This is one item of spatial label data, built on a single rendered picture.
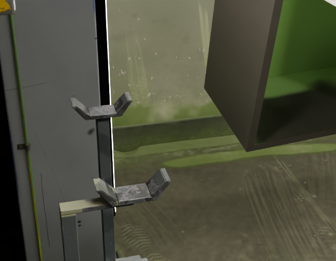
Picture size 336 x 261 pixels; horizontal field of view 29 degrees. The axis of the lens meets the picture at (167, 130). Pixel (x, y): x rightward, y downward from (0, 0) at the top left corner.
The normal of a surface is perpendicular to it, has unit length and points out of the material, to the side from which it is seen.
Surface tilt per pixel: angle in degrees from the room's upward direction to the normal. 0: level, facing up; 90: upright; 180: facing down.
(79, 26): 90
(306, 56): 102
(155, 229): 0
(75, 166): 90
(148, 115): 57
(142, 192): 0
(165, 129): 91
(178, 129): 91
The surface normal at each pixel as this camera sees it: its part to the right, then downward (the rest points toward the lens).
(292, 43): 0.34, 0.62
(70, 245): 0.25, 0.47
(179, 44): 0.21, -0.09
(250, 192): 0.00, -0.88
